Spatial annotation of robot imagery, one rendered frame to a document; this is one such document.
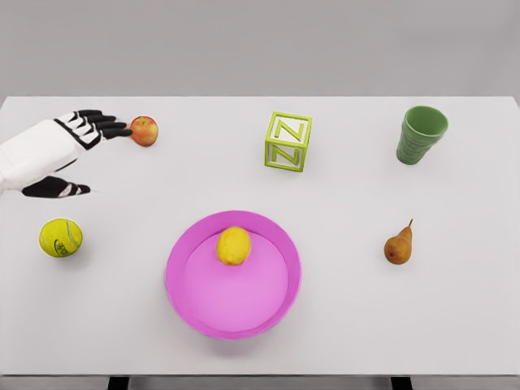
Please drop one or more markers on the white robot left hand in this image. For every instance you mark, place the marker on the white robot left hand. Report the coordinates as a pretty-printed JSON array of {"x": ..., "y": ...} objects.
[{"x": 40, "y": 146}]

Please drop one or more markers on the yellow lemon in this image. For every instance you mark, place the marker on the yellow lemon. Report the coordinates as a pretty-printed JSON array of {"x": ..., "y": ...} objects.
[{"x": 233, "y": 246}]

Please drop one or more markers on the pink round plate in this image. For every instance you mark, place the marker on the pink round plate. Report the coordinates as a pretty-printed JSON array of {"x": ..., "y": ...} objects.
[{"x": 235, "y": 296}]

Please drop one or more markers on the yellow tennis ball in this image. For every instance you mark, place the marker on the yellow tennis ball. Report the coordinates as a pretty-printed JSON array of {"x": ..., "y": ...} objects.
[{"x": 61, "y": 238}]

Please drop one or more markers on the red yellow apple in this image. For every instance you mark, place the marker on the red yellow apple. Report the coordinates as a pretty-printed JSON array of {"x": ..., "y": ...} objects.
[{"x": 144, "y": 132}]

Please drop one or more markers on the green letter N block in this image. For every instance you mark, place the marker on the green letter N block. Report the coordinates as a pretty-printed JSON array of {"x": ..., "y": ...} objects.
[{"x": 287, "y": 143}]

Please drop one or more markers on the brown pear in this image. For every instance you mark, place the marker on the brown pear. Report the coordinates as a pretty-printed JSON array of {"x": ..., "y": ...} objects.
[{"x": 399, "y": 248}]

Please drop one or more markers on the green ribbed cup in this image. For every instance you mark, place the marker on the green ribbed cup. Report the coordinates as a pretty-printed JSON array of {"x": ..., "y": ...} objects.
[{"x": 418, "y": 142}]

